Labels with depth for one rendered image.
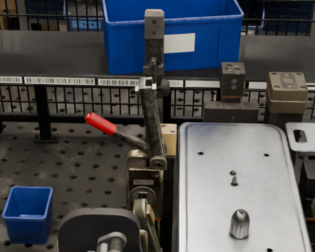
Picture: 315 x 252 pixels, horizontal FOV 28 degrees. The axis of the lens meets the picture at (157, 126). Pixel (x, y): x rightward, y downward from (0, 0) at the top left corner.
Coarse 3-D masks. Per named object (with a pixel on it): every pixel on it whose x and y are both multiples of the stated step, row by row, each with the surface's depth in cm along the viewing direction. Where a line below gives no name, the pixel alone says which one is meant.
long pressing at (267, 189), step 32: (192, 128) 130; (224, 128) 130; (256, 128) 130; (192, 160) 121; (224, 160) 121; (256, 160) 122; (288, 160) 122; (192, 192) 114; (224, 192) 114; (256, 192) 114; (288, 192) 114; (192, 224) 107; (224, 224) 107; (256, 224) 107; (288, 224) 107
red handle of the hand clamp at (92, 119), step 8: (88, 120) 107; (96, 120) 108; (104, 120) 108; (96, 128) 109; (104, 128) 108; (112, 128) 109; (120, 136) 110; (128, 136) 110; (128, 144) 111; (136, 144) 110; (144, 144) 111; (144, 152) 111
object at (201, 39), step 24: (120, 0) 149; (144, 0) 149; (168, 0) 150; (192, 0) 151; (216, 0) 152; (120, 24) 135; (168, 24) 136; (192, 24) 137; (216, 24) 138; (240, 24) 139; (120, 48) 138; (144, 48) 139; (168, 48) 140; (192, 48) 141; (216, 48) 142; (120, 72) 142
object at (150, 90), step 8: (144, 80) 104; (152, 80) 105; (136, 88) 104; (144, 88) 103; (152, 88) 104; (160, 88) 104; (168, 88) 103; (144, 96) 103; (152, 96) 103; (144, 104) 104; (152, 104) 104; (144, 112) 105; (152, 112) 105; (144, 120) 106; (152, 120) 106; (152, 128) 107; (160, 128) 111; (152, 136) 108; (160, 136) 112; (152, 144) 109; (160, 144) 109; (152, 152) 110; (160, 152) 110
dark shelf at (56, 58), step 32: (0, 32) 158; (32, 32) 158; (64, 32) 158; (96, 32) 159; (0, 64) 145; (32, 64) 145; (64, 64) 145; (96, 64) 145; (256, 64) 146; (288, 64) 146
